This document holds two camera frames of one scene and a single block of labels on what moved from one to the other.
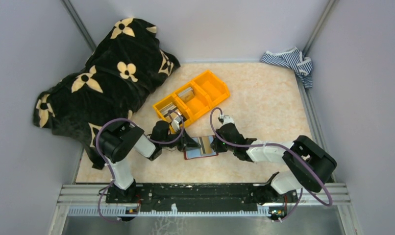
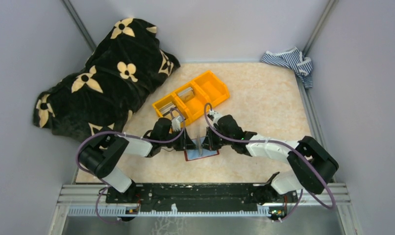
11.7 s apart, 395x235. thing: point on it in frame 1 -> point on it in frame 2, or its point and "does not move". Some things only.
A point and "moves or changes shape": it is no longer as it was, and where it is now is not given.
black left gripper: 186,142 does not move
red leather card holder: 205,151 does not move
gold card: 207,144 moves or changes shape
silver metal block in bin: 186,94 does not move
